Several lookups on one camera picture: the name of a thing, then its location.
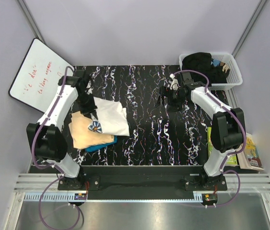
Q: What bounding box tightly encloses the green treehouse book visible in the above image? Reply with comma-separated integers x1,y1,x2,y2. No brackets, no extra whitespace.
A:
207,127,238,167

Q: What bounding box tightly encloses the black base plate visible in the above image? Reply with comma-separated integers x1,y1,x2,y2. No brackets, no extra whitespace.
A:
58,166,227,191

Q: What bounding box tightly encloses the black t-shirt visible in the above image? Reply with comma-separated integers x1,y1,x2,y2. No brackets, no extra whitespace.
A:
181,52,230,86

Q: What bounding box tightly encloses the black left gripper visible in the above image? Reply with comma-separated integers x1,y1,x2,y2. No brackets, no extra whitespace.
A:
76,92,98,120

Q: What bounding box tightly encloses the whiteboard with red writing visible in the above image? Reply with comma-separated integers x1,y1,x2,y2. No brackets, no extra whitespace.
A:
8,38,72,113

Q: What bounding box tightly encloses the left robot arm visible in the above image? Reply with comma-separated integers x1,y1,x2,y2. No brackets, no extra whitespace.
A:
26,70,97,190

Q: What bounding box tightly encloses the beige item in basket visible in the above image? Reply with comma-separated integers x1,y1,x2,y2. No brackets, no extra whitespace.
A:
222,64,229,73

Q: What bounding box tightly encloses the white plastic basket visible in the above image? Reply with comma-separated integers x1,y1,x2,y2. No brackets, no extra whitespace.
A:
179,52,243,91

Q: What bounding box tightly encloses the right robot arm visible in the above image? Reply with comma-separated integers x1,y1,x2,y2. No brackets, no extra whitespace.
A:
156,70,247,190

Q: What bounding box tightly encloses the blue item in basket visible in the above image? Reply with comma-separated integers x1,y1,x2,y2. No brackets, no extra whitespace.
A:
212,59,222,67

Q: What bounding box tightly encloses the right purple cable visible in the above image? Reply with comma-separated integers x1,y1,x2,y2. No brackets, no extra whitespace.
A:
173,69,247,208

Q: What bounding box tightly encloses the blue t-shirt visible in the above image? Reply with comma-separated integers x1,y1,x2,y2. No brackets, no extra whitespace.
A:
85,136,117,152

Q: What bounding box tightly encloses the beige t-shirt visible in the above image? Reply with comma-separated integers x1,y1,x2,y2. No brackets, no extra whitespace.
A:
68,112,114,150

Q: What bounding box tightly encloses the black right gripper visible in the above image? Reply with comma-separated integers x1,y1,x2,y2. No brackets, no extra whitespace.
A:
154,86,187,113

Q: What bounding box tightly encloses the yellow paperback book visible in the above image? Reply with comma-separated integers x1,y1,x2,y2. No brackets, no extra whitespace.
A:
237,133,264,171

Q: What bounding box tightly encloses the white flower print t-shirt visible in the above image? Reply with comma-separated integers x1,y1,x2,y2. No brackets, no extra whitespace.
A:
88,97,130,136

